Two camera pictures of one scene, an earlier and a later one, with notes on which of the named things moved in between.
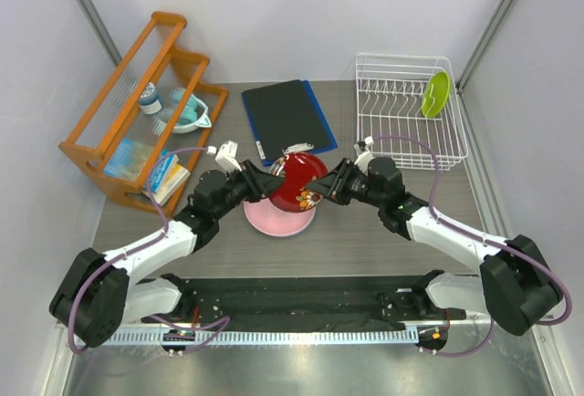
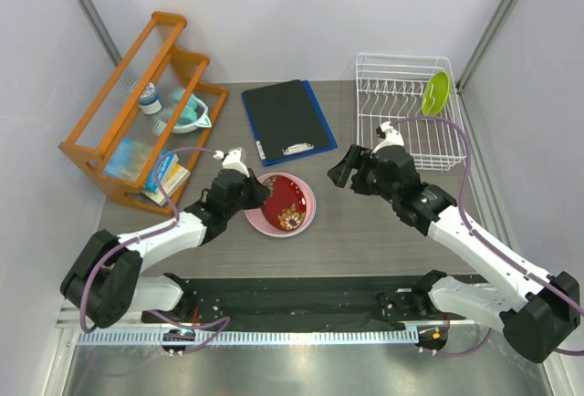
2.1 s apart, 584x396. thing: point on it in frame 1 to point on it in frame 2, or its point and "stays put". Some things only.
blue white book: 167,174 stays put
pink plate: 275,222 stays put
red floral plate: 297,170 to 285,206
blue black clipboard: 286,118 stays put
